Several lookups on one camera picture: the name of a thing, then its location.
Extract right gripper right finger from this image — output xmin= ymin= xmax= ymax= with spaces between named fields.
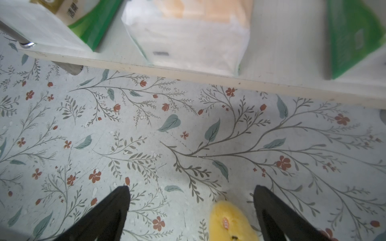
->
xmin=253 ymin=185 xmax=329 ymax=241

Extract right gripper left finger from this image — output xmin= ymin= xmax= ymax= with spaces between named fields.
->
xmin=56 ymin=186 xmax=131 ymax=241

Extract white tissue pack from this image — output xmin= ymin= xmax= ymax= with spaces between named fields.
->
xmin=30 ymin=0 xmax=122 ymax=51
xmin=327 ymin=0 xmax=386 ymax=81
xmin=122 ymin=1 xmax=254 ymax=76

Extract white two-tier shelf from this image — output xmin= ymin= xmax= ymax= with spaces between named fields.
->
xmin=16 ymin=1 xmax=386 ymax=109

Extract small yellow object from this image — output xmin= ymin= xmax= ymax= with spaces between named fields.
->
xmin=209 ymin=201 xmax=259 ymax=241

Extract floral table mat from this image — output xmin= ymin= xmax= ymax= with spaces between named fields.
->
xmin=1 ymin=33 xmax=386 ymax=241

